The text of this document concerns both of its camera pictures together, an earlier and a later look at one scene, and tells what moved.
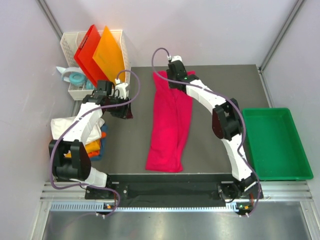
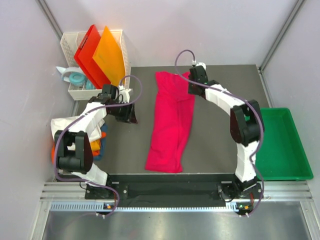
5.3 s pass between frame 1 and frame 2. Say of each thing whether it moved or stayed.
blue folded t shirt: stayed
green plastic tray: stayed
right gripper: moved
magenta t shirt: stayed
